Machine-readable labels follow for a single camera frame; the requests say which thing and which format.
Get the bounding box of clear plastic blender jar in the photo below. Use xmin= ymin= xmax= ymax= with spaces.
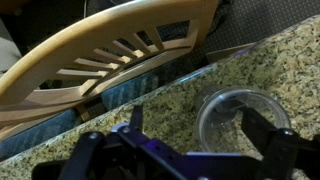
xmin=194 ymin=84 xmax=293 ymax=158

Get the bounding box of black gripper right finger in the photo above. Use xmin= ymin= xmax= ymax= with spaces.
xmin=240 ymin=106 xmax=320 ymax=180

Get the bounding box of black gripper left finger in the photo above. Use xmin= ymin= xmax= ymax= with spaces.
xmin=58 ymin=105 xmax=158 ymax=180

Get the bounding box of light wooden slatted chair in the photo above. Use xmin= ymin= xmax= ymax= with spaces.
xmin=0 ymin=0 xmax=219 ymax=133

